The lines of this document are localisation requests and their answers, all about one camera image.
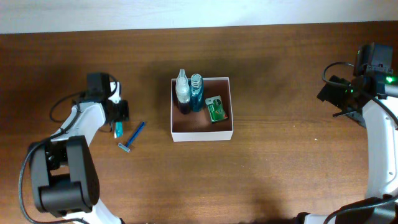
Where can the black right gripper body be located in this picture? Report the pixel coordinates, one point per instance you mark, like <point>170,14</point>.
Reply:
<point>341,99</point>

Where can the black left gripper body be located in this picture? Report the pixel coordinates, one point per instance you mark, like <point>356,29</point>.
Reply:
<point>122,111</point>

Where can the teal toothpaste tube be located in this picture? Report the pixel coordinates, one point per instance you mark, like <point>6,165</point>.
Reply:
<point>118,129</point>

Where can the blue disposable razor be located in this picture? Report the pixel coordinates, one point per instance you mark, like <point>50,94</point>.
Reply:
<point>125,147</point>

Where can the clear pump spray bottle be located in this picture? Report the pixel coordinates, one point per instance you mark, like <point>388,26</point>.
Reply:
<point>182,89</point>

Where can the blue Listerine mouthwash bottle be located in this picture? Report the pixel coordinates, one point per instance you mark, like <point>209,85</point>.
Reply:
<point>197,90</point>

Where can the green white Dettol soap box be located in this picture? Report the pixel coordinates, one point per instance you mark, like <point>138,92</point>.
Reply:
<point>215,108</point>

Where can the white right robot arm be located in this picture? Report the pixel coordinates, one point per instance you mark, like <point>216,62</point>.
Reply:
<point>380,202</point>

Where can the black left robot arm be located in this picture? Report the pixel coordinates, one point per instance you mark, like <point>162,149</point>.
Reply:
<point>64,179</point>

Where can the white cardboard box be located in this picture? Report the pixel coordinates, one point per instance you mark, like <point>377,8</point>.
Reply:
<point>197,126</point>

